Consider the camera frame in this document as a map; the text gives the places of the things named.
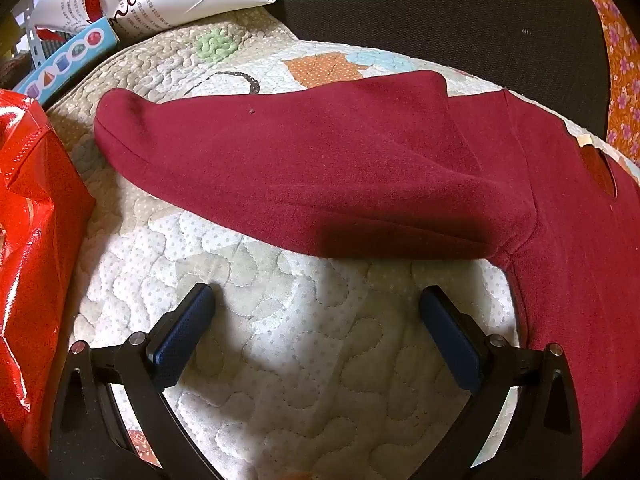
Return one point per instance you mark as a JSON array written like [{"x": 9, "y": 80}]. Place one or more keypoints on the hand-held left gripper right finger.
[{"x": 450, "y": 341}]

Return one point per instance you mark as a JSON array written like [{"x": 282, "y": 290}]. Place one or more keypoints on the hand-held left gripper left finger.
[{"x": 184, "y": 331}]

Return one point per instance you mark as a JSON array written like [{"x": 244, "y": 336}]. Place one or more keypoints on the maroon sweatshirt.
[{"x": 300, "y": 160}]

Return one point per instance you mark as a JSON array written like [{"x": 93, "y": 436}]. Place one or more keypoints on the quilted patchwork blanket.
[{"x": 300, "y": 360}]

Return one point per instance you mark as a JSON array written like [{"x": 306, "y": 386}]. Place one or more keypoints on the shiny red bag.
[{"x": 35, "y": 235}]

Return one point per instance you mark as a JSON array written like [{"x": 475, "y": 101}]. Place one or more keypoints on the blue toy box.
[{"x": 65, "y": 62}]

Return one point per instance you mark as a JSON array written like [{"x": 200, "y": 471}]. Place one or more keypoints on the orange floral cloth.
[{"x": 625, "y": 85}]

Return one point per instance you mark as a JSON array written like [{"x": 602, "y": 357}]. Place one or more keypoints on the dark brown cushion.
[{"x": 450, "y": 30}]

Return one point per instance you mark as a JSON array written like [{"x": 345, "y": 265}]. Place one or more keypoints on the white perforated metal strip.
[{"x": 32, "y": 35}]

